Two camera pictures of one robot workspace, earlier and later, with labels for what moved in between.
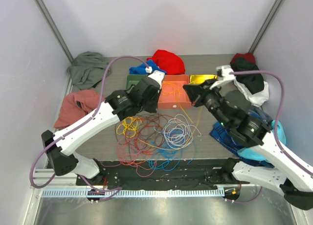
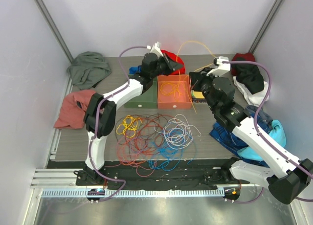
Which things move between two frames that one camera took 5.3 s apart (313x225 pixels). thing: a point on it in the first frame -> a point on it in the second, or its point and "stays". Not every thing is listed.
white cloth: x=257 y=99 stays
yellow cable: x=128 y=126 stays
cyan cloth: x=257 y=153 stays
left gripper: x=152 y=109 -> x=170 y=65
